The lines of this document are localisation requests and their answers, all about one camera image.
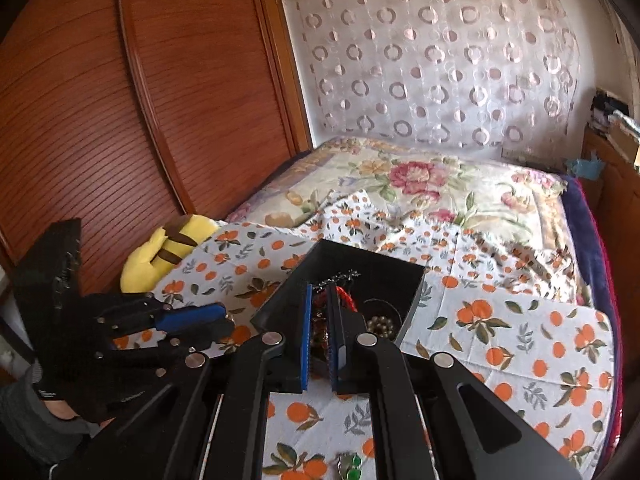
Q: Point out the floral bedsheet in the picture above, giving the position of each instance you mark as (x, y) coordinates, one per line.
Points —
(425, 180)

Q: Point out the circle patterned sheer curtain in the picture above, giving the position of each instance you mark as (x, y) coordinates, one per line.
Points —
(425, 60)

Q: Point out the brown wooden wardrobe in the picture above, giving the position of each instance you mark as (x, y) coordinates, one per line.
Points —
(150, 110)

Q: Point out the green gem silver brooch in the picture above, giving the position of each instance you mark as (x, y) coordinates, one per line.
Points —
(350, 466)

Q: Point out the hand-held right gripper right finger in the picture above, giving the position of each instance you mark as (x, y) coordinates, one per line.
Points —
(336, 340)

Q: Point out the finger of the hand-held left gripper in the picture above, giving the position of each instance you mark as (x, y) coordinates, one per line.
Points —
(190, 317)
(200, 341)

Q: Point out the person's left forearm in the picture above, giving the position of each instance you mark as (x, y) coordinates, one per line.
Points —
(25, 425)

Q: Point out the cardboard box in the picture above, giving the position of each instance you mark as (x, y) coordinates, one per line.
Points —
(625, 147)

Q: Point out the light blue bag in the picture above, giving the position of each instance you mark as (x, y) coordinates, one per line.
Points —
(585, 167)

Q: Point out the orange fruit print cloth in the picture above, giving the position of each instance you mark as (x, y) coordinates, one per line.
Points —
(500, 360)

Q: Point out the black jewelry box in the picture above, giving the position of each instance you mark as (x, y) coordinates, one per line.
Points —
(360, 260)

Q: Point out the pile of clothes and papers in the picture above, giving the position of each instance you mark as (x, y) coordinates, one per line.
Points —
(607, 107)

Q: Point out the yellow plush toy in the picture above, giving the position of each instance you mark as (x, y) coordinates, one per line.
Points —
(150, 260)

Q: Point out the dark blue blanket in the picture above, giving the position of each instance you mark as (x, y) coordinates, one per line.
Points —
(595, 260)

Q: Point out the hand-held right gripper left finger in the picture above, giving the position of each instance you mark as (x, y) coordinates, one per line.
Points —
(306, 335)

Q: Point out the person's left hand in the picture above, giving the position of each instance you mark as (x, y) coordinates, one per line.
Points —
(75, 390)

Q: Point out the brown wooden cabinet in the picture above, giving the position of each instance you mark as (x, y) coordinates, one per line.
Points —
(620, 200)

